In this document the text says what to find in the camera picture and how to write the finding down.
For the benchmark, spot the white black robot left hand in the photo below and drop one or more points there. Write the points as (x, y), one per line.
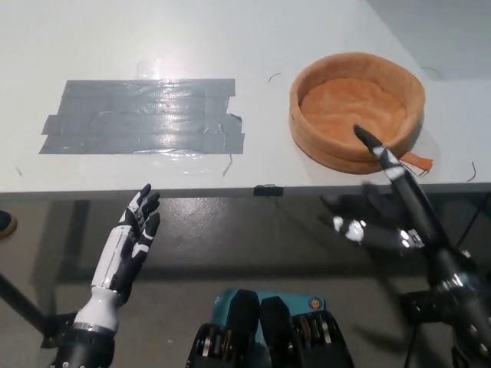
(132, 245)

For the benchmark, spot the black teal robot torso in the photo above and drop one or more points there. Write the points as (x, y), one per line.
(268, 333)

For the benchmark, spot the black stand leg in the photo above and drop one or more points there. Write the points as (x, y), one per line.
(21, 301)

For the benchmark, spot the dark shoe with tan sole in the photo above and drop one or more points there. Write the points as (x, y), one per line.
(5, 226)

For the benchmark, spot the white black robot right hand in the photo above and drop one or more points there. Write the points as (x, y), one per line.
(410, 203)

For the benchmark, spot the grey duct tape patch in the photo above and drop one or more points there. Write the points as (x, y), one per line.
(142, 117)

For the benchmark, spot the small black tape piece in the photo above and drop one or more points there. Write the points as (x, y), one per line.
(268, 190)

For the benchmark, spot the orange soft plush plate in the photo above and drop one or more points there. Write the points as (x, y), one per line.
(345, 153)

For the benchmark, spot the black floor tape patch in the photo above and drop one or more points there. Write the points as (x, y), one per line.
(416, 306)
(57, 329)

